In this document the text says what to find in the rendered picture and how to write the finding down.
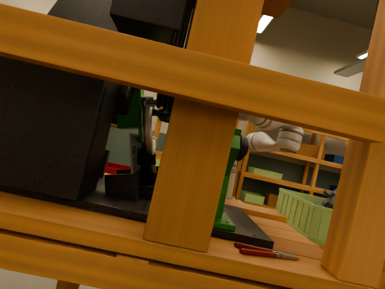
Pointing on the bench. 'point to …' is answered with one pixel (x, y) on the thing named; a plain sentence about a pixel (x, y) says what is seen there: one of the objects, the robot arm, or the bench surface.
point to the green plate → (135, 118)
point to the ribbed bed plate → (134, 151)
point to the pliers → (263, 252)
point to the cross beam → (189, 75)
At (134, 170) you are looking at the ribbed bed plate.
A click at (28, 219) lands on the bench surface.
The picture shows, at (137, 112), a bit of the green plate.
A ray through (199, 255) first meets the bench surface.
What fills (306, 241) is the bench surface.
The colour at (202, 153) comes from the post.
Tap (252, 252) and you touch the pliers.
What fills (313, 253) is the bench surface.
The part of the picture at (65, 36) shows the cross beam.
